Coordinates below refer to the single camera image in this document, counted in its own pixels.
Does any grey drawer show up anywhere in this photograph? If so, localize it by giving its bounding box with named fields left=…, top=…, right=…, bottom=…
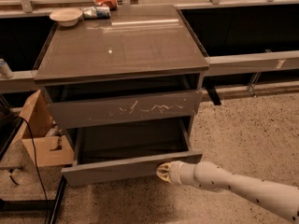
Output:
left=48, top=89, right=202, bottom=129
left=62, top=119, right=202, bottom=186

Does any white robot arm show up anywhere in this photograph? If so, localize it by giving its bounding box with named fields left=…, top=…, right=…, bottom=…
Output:
left=156, top=161, right=299, bottom=224

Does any grey drawer cabinet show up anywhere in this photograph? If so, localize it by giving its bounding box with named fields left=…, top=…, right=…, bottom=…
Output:
left=33, top=4, right=210, bottom=173

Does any grey top drawer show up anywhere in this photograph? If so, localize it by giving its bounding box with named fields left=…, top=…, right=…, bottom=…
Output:
left=48, top=89, right=202, bottom=129

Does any cardboard box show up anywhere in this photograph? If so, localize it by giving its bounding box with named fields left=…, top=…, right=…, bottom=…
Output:
left=13, top=90, right=74, bottom=167

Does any red snack bag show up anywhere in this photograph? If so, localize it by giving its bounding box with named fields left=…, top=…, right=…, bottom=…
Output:
left=93, top=0, right=118, bottom=10

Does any white bowl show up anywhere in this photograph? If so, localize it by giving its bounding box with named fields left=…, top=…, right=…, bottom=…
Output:
left=50, top=7, right=82, bottom=27

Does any white can on ledge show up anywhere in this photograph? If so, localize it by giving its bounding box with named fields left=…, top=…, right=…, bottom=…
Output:
left=0, top=59, right=13, bottom=79

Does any black stand frame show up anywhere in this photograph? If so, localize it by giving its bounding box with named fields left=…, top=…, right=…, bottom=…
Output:
left=0, top=163, right=73, bottom=224

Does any black cable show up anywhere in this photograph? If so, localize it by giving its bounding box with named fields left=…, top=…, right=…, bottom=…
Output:
left=17, top=115, right=50, bottom=224

